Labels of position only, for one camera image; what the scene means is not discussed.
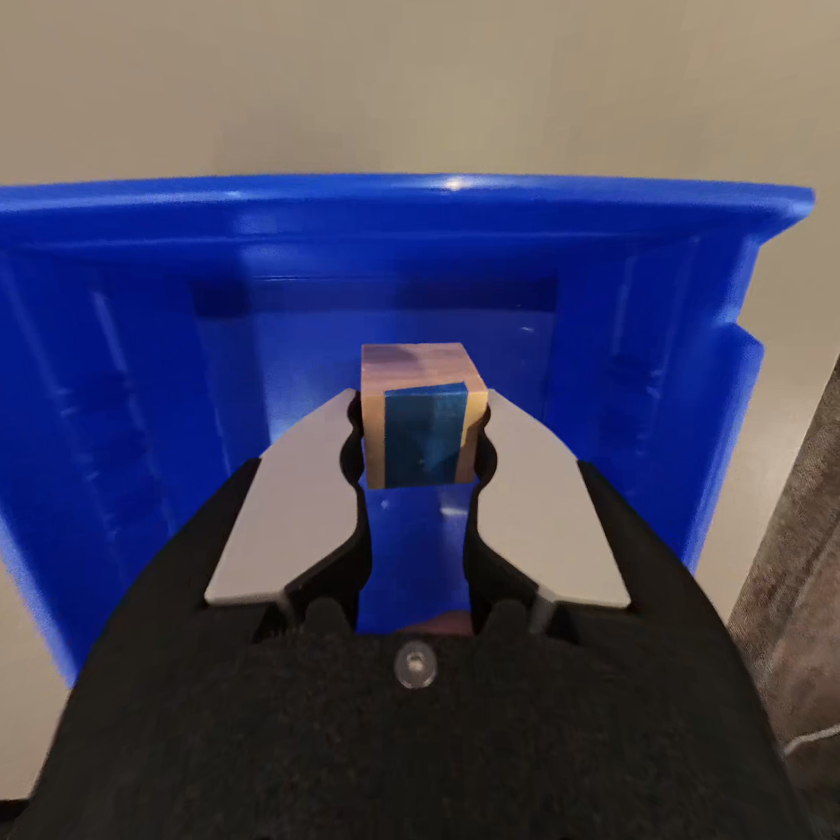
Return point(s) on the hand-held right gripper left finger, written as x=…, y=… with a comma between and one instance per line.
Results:
x=295, y=512

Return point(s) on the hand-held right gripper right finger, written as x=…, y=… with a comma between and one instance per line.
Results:
x=544, y=518

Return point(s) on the wooden cube with blue stripe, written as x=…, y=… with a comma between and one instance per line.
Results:
x=420, y=420

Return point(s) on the blue plastic bin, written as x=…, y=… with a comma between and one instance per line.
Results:
x=131, y=361

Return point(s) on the person's right hand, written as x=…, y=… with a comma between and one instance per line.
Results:
x=449, y=623

